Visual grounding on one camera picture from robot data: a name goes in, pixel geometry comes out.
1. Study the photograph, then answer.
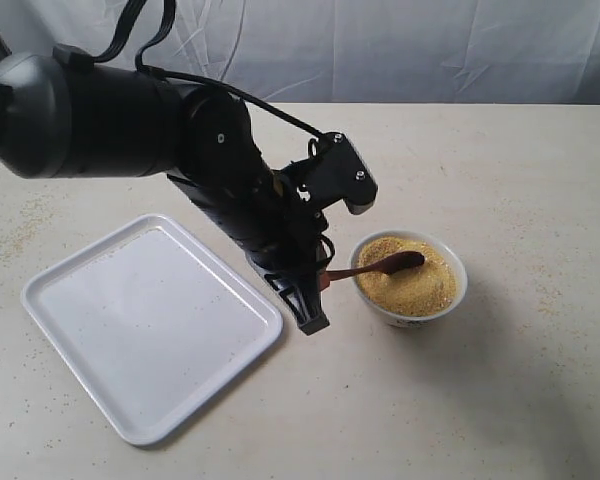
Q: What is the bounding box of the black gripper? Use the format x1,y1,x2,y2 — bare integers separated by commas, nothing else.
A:
168,175,333,335

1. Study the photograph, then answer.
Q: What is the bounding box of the dark red wooden spoon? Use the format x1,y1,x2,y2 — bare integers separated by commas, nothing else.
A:
323,251,425,282

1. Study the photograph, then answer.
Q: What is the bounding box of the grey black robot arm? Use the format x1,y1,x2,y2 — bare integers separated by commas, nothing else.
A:
0,52,334,334

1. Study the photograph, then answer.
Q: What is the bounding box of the yellow grain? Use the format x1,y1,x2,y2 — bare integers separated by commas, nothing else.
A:
356,236,457,317

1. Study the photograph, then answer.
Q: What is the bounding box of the white ceramic bowl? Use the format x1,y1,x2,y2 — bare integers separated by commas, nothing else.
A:
350,230,468,328

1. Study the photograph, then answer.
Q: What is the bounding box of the white rectangular plastic tray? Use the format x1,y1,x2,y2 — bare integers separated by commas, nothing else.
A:
21,214,283,446

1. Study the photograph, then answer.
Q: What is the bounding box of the white backdrop cloth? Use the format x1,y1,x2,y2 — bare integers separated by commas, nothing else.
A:
0,0,600,106

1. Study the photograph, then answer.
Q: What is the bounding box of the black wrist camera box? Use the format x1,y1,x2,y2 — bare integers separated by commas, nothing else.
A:
287,132,378,215

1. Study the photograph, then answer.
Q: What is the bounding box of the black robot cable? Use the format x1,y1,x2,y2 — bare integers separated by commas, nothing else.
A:
92,0,326,151

